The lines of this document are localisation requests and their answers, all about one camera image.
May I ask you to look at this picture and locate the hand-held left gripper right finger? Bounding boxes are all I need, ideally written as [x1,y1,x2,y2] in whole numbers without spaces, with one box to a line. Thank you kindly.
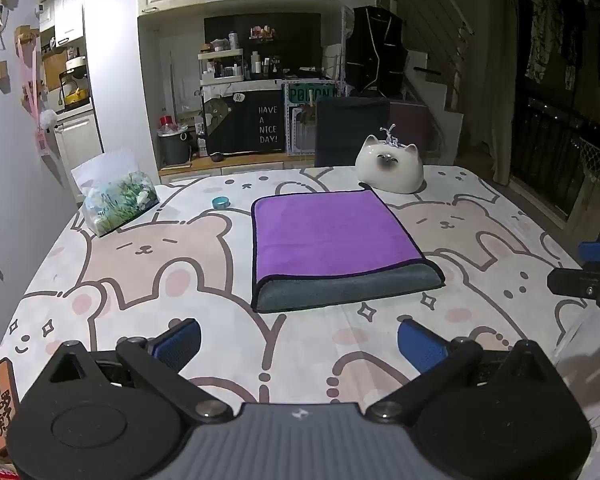
[367,318,557,422]

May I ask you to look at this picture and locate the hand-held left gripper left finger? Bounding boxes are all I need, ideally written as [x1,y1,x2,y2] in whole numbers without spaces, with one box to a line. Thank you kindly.
[47,317,234,422]

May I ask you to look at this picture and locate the purple and grey towel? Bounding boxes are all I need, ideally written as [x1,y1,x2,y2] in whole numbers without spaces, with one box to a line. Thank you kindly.
[250,188,446,315]

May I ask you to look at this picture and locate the bear print tablecloth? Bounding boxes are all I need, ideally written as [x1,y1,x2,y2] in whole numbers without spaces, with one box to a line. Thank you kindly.
[0,164,600,480]

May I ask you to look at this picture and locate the black balcony railing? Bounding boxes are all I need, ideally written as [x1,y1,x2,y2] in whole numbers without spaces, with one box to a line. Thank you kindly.
[512,94,600,222]

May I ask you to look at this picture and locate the plastic tissue pack green print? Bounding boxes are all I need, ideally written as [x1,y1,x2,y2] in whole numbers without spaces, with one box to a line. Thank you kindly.
[71,148,161,237]

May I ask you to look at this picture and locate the white cat-shaped ceramic holder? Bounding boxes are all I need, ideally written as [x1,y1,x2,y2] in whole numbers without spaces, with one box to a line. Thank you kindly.
[355,134,425,195]

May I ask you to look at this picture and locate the orange tag with print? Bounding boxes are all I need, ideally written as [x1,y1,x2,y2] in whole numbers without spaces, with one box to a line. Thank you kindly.
[0,358,21,457]

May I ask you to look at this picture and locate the green trash bin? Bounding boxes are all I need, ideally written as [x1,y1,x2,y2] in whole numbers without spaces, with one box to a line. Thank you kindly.
[158,129,194,166]

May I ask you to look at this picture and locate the clear plastic bottle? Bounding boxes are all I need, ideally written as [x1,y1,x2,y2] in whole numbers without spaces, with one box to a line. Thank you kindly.
[195,117,209,159]

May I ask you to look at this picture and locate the silver metal ornament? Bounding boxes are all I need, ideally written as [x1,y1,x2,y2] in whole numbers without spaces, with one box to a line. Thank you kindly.
[378,122,406,148]

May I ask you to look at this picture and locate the white staircase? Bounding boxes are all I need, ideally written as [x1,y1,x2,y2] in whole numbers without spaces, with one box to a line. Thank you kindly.
[404,49,467,162]

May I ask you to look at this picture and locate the patterned hanging garment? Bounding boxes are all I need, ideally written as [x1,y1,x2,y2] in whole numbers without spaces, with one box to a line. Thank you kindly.
[524,0,567,84]

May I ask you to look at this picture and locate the maroon chair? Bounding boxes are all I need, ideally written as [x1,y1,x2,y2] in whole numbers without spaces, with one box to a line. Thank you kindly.
[389,100,435,155]

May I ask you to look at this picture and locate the dark blue chair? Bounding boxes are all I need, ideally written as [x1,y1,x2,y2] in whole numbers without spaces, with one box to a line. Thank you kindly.
[314,97,392,168]

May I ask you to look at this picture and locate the black cabinet with white lettering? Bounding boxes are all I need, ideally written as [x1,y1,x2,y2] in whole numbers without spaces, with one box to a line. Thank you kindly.
[202,87,286,156]

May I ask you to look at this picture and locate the white storage rack with bottles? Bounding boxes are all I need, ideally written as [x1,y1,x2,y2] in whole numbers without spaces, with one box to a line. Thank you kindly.
[198,48,245,86]

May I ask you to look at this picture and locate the glass kettle appliance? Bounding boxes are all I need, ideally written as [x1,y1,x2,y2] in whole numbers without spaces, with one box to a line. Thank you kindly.
[58,57,92,109]

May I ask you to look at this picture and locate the pink hanging ribbon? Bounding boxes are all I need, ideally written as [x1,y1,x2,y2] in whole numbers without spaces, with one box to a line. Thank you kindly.
[14,24,57,155]

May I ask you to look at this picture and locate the black hanging jacket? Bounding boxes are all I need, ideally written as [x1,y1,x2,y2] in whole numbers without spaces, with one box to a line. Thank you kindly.
[344,5,410,99]

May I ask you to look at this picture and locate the black pegboard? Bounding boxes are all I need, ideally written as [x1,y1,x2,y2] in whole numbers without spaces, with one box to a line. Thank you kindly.
[203,12,323,75]

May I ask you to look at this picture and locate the white metal frame shelf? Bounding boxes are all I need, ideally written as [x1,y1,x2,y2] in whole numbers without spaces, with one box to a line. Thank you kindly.
[282,77,342,156]

